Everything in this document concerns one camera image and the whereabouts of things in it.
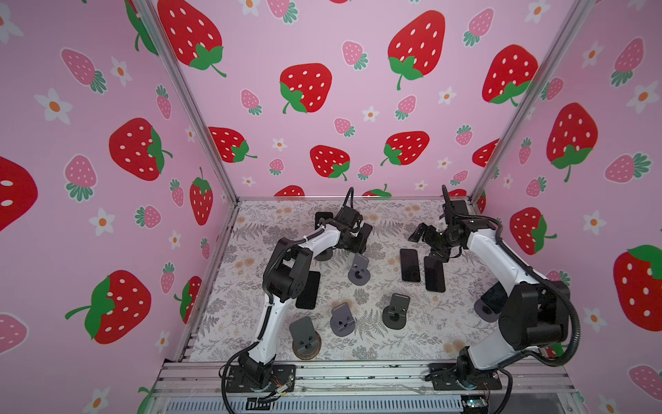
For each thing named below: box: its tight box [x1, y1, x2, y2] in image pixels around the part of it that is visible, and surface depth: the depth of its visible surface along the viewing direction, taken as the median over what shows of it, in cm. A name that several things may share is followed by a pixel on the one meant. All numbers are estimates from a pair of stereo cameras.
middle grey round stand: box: [348, 252, 371, 286], surface depth 94 cm
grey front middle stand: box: [330, 301, 356, 338], surface depth 81 cm
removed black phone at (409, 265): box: [399, 248, 421, 283], surface depth 100 cm
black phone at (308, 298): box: [295, 270, 321, 310], surface depth 92 cm
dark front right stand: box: [382, 293, 411, 330], surface depth 83 cm
